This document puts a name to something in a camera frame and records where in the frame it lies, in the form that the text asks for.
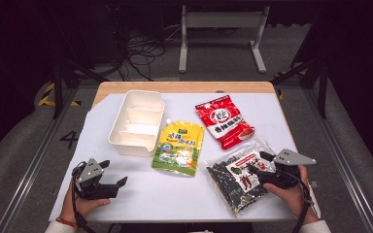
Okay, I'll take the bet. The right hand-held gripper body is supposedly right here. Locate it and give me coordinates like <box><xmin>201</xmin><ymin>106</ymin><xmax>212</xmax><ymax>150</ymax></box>
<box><xmin>256</xmin><ymin>148</ymin><xmax>318</xmax><ymax>190</ymax></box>

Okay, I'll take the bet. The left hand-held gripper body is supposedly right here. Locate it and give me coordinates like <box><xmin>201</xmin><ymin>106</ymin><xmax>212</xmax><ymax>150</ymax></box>
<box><xmin>72</xmin><ymin>157</ymin><xmax>119</xmax><ymax>201</ymax></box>

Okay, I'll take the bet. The clear bag of dried seaweed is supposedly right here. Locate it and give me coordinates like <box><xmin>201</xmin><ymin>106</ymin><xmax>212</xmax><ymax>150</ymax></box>
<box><xmin>205</xmin><ymin>137</ymin><xmax>278</xmax><ymax>218</ymax></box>

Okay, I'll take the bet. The white plastic storage box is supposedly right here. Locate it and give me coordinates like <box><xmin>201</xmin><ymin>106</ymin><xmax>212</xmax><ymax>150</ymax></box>
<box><xmin>108</xmin><ymin>89</ymin><xmax>166</xmax><ymax>158</ymax></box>

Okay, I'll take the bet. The red snack packet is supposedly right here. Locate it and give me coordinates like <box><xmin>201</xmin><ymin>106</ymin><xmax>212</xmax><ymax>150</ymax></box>
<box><xmin>194</xmin><ymin>94</ymin><xmax>256</xmax><ymax>151</ymax></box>

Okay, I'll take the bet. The person's right hand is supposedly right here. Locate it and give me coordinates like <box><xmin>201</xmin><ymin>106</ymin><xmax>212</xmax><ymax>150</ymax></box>
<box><xmin>263</xmin><ymin>165</ymin><xmax>321</xmax><ymax>225</ymax></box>

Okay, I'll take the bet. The person's left hand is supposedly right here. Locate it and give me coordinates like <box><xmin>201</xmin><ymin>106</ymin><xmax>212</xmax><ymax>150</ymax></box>
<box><xmin>59</xmin><ymin>189</ymin><xmax>112</xmax><ymax>224</ymax></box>

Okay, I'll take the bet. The white table mat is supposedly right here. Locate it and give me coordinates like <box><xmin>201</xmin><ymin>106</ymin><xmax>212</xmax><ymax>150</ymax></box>
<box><xmin>49</xmin><ymin>92</ymin><xmax>322</xmax><ymax>224</ymax></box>

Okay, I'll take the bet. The yellow spout pouch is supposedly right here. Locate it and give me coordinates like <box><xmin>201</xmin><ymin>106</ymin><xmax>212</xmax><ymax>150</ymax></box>
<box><xmin>151</xmin><ymin>117</ymin><xmax>206</xmax><ymax>179</ymax></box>

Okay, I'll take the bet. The black metal stand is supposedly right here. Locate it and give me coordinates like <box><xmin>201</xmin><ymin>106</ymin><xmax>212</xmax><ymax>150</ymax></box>
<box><xmin>49</xmin><ymin>57</ymin><xmax>109</xmax><ymax>119</ymax></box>
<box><xmin>269</xmin><ymin>57</ymin><xmax>330</xmax><ymax>119</ymax></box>

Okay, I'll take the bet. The yellow black hazard tape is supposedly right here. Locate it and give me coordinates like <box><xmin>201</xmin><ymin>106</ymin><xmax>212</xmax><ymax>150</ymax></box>
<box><xmin>37</xmin><ymin>82</ymin><xmax>82</xmax><ymax>108</ymax></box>

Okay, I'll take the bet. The wooden table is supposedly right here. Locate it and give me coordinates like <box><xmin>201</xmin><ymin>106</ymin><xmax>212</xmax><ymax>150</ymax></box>
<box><xmin>49</xmin><ymin>81</ymin><xmax>322</xmax><ymax>224</ymax></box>

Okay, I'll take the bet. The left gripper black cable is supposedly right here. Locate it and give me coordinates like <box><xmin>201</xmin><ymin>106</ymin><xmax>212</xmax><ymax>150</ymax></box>
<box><xmin>70</xmin><ymin>162</ymin><xmax>97</xmax><ymax>233</ymax></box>

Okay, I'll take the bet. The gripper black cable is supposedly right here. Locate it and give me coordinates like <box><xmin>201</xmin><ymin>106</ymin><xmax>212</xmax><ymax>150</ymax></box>
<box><xmin>283</xmin><ymin>170</ymin><xmax>314</xmax><ymax>233</ymax></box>
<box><xmin>70</xmin><ymin>162</ymin><xmax>97</xmax><ymax>233</ymax></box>

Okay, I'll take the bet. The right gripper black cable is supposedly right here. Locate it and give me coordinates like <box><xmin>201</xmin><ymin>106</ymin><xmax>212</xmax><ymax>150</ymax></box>
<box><xmin>283</xmin><ymin>170</ymin><xmax>314</xmax><ymax>233</ymax></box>

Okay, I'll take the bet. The red bead bracelet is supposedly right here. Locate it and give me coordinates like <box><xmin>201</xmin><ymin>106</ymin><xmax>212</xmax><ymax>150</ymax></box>
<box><xmin>55</xmin><ymin>216</ymin><xmax>79</xmax><ymax>231</ymax></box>

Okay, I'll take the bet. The aluminium floor rail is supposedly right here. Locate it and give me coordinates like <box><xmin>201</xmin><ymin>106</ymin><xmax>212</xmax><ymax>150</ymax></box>
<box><xmin>0</xmin><ymin>86</ymin><xmax>81</xmax><ymax>233</ymax></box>
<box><xmin>302</xmin><ymin>86</ymin><xmax>373</xmax><ymax>233</ymax></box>

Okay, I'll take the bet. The tangle of black floor cables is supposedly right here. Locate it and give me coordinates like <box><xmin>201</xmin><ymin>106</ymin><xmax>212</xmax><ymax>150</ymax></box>
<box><xmin>115</xmin><ymin>30</ymin><xmax>167</xmax><ymax>83</ymax></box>

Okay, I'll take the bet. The white metal stand frame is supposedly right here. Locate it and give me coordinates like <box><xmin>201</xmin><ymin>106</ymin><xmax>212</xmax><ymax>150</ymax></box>
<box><xmin>178</xmin><ymin>4</ymin><xmax>271</xmax><ymax>74</ymax></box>

